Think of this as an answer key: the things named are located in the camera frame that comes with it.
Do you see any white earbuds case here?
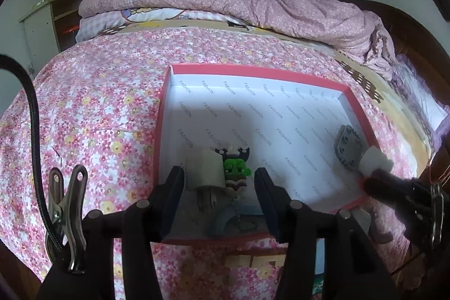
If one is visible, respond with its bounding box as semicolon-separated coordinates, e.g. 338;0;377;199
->
350;207;372;234

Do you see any grey round gear piece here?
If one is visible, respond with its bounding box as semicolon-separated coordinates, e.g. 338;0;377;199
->
334;125;364;171

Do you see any grey bedside cabinet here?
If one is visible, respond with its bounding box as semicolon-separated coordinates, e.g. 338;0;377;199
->
19;0;82;75

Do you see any white plastic bottle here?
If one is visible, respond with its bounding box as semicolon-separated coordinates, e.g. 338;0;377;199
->
358;145;393;177

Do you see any black cable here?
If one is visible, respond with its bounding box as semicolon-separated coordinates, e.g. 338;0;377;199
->
0;53;66;262

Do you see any pink floral bed sheet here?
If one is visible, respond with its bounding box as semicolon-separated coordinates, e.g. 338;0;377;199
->
1;27;417;299

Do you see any beige cube block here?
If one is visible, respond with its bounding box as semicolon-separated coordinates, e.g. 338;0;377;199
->
184;148;225;190

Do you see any green dragon figurine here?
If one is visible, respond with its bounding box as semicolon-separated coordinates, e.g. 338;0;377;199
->
215;146;252;197

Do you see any light blue oval case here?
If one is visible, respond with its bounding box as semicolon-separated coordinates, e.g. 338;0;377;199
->
314;238;325;275

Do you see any purple ruffled pillow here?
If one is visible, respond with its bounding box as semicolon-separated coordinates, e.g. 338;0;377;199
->
390;54;449;153

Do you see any blue grey tape dispenser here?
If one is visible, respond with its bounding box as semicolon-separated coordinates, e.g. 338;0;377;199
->
196;186;266;239

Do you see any dark wooden headboard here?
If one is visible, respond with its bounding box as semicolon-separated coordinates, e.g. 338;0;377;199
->
339;0;449;105

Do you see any pink folded quilt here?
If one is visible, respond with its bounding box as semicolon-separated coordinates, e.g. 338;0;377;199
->
76;0;397;80

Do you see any silver metal clip left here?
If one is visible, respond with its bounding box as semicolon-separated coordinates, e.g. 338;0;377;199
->
46;164;88;273

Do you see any red cardboard box tray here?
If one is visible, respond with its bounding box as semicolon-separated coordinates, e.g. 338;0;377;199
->
154;64;378;244

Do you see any wooden puzzle block piece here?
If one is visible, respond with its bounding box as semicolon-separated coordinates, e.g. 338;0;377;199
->
224;254;286;269

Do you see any yellow cartoon blanket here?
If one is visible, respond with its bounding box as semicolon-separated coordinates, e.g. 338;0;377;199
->
75;8;436;157

